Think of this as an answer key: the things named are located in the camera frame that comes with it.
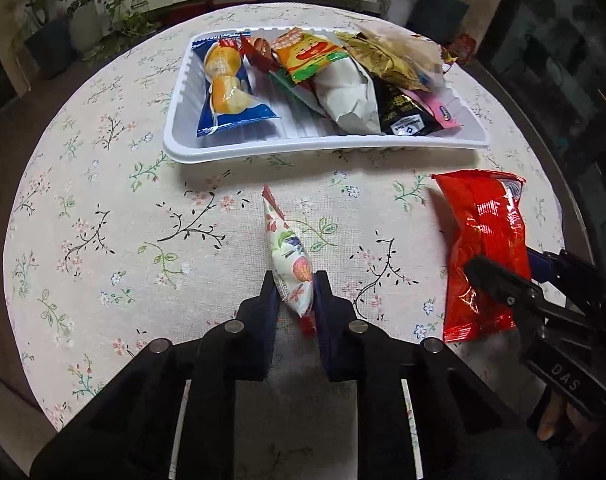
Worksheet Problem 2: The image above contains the blue cake snack packet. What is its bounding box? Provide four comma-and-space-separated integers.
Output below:
192, 32, 277, 138

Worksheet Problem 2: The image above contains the trailing green ivy plant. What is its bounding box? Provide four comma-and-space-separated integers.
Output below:
84, 0, 155, 64

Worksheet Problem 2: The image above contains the large leaf plant dark pot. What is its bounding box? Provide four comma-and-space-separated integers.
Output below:
408, 0, 469, 44

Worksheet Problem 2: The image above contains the person right hand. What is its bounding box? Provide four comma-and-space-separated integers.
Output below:
537, 391, 598, 443

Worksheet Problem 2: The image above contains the floral white tablecloth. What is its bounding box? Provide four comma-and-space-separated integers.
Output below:
2, 1, 566, 480

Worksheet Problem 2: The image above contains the tall plant in dark pot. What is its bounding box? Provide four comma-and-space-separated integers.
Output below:
16, 0, 75, 79

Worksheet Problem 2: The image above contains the plant in white ribbed pot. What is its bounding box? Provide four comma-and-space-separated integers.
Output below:
68, 0, 103, 53

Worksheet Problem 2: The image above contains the blue panda snack bag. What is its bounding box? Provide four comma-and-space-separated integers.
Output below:
358, 24, 455, 90

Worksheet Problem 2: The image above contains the large red snack bag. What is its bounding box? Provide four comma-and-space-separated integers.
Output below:
432, 169, 531, 342

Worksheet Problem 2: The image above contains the green nut snack packet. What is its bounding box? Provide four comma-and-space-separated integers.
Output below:
268, 68, 327, 117

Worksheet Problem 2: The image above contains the dark red nut packet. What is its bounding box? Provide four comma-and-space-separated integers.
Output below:
241, 36, 281, 74

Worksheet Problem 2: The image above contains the pink snack packet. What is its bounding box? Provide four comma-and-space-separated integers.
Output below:
402, 89, 459, 134

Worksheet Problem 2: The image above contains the white snack bag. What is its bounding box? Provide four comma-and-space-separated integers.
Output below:
314, 56, 382, 134

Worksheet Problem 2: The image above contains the white plastic tray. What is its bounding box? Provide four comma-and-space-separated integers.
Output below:
163, 27, 489, 164

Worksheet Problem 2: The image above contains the gold snack packet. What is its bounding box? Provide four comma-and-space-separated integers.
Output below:
334, 32, 429, 91

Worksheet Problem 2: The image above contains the red white fruit candy packet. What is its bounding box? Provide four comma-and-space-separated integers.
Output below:
262, 185, 316, 338

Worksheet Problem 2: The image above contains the orange candy bar packet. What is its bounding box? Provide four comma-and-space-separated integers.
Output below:
270, 27, 348, 84

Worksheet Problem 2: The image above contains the red gift box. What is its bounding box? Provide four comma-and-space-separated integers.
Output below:
447, 32, 478, 65

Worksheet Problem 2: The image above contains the black snack packet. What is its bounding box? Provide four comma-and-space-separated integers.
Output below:
372, 78, 442, 136

